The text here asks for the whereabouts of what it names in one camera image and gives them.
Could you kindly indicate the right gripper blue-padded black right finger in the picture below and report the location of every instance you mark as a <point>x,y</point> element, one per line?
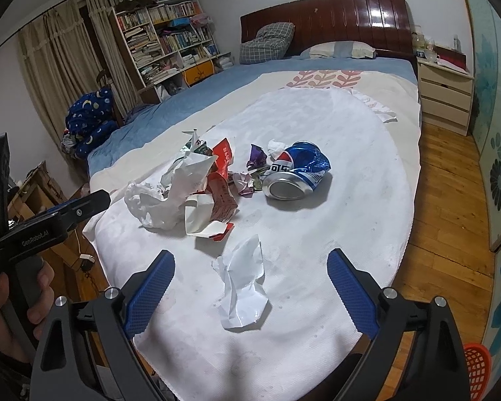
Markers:
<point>435,368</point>

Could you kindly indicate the white bookshelf with books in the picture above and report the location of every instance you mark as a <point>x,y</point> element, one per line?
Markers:
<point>167,46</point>

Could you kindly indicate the beige drawer nightstand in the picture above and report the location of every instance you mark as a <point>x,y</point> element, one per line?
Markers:
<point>446,96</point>

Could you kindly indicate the dark red wooden headboard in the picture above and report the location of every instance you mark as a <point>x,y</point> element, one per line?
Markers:
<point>383,24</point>

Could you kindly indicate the bed with blue sheet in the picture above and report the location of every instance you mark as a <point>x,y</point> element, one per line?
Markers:
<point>242,91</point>

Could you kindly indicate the red and white carton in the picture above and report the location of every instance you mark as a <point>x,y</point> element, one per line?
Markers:
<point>207,214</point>

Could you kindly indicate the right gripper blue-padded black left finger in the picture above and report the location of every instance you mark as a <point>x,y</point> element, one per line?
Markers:
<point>64,368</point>

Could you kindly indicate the purple foil wrapper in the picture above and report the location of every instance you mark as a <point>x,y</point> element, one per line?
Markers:
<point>246,183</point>

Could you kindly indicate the person's left hand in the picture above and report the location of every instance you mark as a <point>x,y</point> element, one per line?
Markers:
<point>21,326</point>

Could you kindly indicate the crushed blue Pepsi can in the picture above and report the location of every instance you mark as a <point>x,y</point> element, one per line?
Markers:
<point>296,173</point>

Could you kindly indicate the blue moon-print blanket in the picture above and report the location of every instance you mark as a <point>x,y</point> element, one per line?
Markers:
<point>89,122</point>

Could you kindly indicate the white plastic bag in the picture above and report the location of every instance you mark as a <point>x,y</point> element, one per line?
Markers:
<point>160,206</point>

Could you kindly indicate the white and blue pillow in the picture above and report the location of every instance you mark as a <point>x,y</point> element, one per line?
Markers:
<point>340,49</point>

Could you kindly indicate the grey checked pillow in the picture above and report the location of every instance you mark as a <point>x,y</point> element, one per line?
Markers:
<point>271,43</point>

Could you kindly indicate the red plastic waste basket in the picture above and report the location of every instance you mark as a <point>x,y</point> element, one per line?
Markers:
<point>478,362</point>

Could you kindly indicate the white bed cover cloth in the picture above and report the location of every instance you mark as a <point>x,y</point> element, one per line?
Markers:
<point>275,217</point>

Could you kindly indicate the white paper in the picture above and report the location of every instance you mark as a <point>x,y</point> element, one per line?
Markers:
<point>241,271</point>

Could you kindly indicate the wooden desk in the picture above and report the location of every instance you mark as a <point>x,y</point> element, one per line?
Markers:
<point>38,193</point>

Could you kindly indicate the white tissue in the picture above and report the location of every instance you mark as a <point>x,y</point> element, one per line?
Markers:
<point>275,148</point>

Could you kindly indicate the beige curtains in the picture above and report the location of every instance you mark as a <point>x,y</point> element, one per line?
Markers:
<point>61,53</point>

